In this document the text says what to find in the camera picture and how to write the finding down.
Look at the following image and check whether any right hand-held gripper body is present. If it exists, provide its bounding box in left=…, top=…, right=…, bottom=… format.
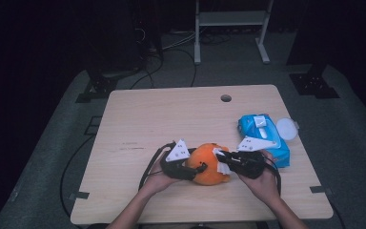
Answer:
left=232, top=135, right=278, bottom=180

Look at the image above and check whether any person's right hand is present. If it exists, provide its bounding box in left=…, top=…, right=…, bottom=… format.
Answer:
left=237, top=149, right=282, bottom=208

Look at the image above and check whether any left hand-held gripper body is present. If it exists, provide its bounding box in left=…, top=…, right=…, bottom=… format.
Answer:
left=159, top=138, right=201, bottom=181

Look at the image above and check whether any person's left hand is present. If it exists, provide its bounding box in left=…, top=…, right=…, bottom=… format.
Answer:
left=140, top=153, right=181, bottom=196

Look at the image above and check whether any white metal stand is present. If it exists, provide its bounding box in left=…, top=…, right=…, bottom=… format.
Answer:
left=193, top=0, right=275, bottom=66

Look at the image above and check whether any grey tape strip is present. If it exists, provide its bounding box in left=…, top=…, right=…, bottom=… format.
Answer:
left=68, top=191, right=91, bottom=200
left=309, top=185, right=334, bottom=196

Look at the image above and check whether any blue wet wipes pack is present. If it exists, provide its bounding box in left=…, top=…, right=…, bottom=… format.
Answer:
left=237, top=114, right=300, bottom=169

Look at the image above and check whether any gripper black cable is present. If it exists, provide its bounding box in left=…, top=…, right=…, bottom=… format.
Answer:
left=138, top=141, right=176, bottom=192
left=262, top=156, right=282, bottom=197

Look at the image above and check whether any white wet wipe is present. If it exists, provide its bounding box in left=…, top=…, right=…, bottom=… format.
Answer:
left=253, top=115, right=268, bottom=129
left=212, top=147, right=234, bottom=176

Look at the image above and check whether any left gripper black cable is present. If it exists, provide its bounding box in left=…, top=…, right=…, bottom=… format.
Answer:
left=138, top=141, right=176, bottom=192

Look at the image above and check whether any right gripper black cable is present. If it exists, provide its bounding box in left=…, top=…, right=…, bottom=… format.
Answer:
left=262, top=156, right=282, bottom=197

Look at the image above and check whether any black stand base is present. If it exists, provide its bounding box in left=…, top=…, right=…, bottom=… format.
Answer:
left=75, top=68, right=142, bottom=104

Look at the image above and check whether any black floor plate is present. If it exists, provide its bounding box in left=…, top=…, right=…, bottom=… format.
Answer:
left=289, top=65, right=341, bottom=100

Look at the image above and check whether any black floor cable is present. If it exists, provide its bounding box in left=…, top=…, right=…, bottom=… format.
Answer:
left=59, top=135, right=93, bottom=219

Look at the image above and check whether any orange plush toy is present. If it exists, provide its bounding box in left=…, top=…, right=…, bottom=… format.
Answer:
left=185, top=142, right=232, bottom=186

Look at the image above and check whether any black cable bundle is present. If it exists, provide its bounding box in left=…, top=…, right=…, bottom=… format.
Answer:
left=129, top=27, right=198, bottom=91

